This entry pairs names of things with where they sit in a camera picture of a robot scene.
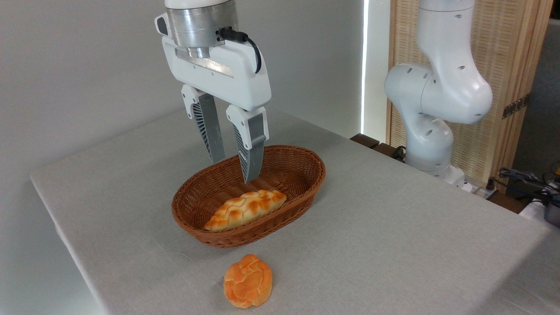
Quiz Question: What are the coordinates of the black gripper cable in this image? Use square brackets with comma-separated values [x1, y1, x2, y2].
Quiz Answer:
[217, 27, 263, 74]

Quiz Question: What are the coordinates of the black cable bundle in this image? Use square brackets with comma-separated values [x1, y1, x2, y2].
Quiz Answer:
[493, 167, 560, 207]

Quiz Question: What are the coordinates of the long braided bread loaf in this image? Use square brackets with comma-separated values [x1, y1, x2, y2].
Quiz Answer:
[203, 189, 288, 232]

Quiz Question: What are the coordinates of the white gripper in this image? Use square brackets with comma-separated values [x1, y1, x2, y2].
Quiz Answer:
[155, 13, 272, 185]

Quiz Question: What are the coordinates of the brown oval wicker basket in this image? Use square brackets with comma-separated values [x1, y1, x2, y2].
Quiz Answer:
[171, 145, 326, 249]

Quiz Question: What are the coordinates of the round orange bread bun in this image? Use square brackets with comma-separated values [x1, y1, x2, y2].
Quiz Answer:
[223, 254, 273, 309]

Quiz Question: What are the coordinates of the black screen hinge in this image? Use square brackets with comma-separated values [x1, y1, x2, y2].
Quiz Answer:
[502, 93, 531, 120]

